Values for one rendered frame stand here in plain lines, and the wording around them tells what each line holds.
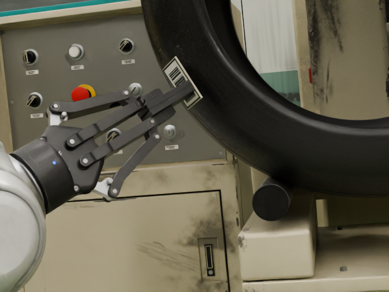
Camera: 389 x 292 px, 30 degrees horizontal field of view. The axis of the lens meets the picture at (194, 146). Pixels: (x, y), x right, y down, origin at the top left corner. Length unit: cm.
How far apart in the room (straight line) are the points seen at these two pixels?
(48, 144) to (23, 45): 97
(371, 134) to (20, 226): 46
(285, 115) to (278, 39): 924
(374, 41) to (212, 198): 53
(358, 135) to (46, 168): 36
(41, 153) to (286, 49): 938
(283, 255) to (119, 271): 80
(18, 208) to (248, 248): 43
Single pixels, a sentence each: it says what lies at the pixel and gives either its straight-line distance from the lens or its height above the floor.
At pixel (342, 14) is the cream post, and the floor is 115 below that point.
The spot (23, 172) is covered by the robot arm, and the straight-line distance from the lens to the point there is 75.
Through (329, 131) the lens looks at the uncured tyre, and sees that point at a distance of 86.
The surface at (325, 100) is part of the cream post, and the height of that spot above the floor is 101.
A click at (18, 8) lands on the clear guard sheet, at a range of 172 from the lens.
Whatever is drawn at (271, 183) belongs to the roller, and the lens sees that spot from 89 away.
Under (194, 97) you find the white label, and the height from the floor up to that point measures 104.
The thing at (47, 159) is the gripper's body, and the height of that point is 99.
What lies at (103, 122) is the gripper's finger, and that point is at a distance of 82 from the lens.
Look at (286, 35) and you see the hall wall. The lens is 1011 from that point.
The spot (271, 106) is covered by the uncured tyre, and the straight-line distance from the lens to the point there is 86.
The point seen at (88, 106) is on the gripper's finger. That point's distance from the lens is 83.
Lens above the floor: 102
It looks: 3 degrees down
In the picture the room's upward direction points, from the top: 6 degrees counter-clockwise
